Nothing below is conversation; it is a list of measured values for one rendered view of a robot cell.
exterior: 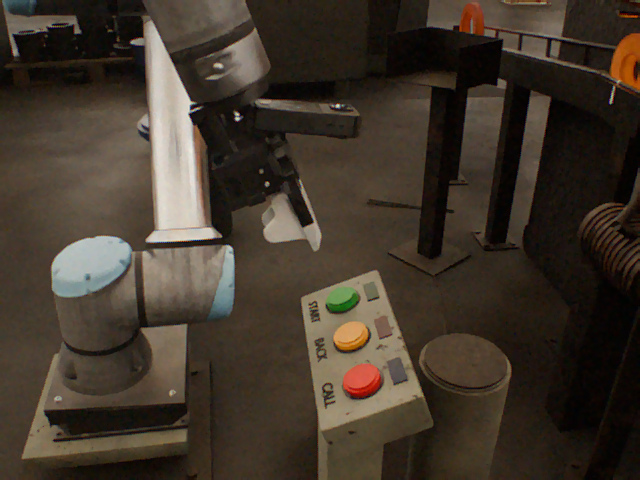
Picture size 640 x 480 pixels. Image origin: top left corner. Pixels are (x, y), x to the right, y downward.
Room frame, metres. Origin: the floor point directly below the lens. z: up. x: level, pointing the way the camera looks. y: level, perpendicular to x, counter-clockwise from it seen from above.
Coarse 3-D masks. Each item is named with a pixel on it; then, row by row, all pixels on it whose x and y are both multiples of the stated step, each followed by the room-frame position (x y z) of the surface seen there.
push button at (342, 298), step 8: (344, 288) 0.64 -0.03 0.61; (352, 288) 0.64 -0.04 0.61; (328, 296) 0.63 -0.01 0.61; (336, 296) 0.63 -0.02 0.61; (344, 296) 0.62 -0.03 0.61; (352, 296) 0.62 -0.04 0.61; (328, 304) 0.62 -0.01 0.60; (336, 304) 0.61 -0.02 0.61; (344, 304) 0.61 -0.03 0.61; (352, 304) 0.61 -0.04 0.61
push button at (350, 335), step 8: (344, 328) 0.56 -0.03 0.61; (352, 328) 0.56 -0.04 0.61; (360, 328) 0.55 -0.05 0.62; (336, 336) 0.55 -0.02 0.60; (344, 336) 0.55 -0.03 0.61; (352, 336) 0.54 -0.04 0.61; (360, 336) 0.54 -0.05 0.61; (336, 344) 0.55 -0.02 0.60; (344, 344) 0.54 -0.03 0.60; (352, 344) 0.53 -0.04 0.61; (360, 344) 0.54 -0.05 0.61
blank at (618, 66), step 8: (624, 40) 1.35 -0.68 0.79; (632, 40) 1.32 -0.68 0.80; (624, 48) 1.35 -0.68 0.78; (632, 48) 1.32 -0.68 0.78; (616, 56) 1.37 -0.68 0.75; (624, 56) 1.34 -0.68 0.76; (632, 56) 1.33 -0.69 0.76; (616, 64) 1.36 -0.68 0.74; (624, 64) 1.34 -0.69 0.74; (632, 64) 1.34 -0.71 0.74; (616, 72) 1.36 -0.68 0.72; (624, 72) 1.34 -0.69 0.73; (632, 72) 1.34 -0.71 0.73; (624, 80) 1.33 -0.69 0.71; (632, 80) 1.33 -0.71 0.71
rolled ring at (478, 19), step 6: (468, 6) 2.40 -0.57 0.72; (474, 6) 2.35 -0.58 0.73; (480, 6) 2.35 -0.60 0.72; (462, 12) 2.46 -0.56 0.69; (468, 12) 2.41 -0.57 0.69; (474, 12) 2.33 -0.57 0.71; (480, 12) 2.33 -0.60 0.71; (462, 18) 2.45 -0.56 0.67; (468, 18) 2.44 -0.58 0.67; (474, 18) 2.32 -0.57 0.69; (480, 18) 2.31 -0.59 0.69; (462, 24) 2.45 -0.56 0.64; (468, 24) 2.45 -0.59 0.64; (474, 24) 2.32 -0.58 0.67; (480, 24) 2.30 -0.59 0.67; (462, 30) 2.45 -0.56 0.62; (468, 30) 2.45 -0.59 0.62; (474, 30) 2.31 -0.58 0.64; (480, 30) 2.30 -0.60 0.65
